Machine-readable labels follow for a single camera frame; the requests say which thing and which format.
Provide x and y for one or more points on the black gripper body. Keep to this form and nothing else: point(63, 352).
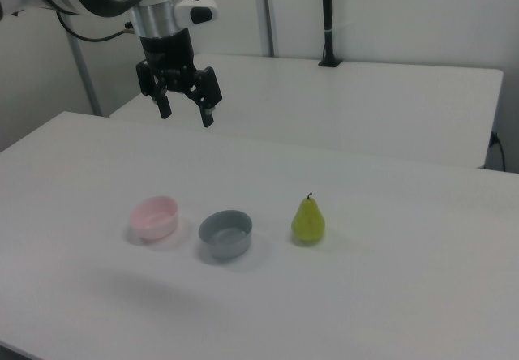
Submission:
point(170, 62)

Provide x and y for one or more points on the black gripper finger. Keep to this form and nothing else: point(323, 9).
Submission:
point(164, 104)
point(208, 92)

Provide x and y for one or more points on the green pear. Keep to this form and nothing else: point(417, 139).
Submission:
point(308, 222)

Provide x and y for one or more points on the pink plastic bowl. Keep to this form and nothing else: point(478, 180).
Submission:
point(158, 232)

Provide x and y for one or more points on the grey plastic bowl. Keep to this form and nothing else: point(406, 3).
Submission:
point(227, 250)

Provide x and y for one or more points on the white table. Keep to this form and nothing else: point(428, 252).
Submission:
point(344, 104)

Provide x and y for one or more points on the grey metal frame post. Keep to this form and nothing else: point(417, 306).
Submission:
point(265, 11)
point(85, 76)

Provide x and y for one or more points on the black camera pole with clamp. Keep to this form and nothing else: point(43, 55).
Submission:
point(327, 11)

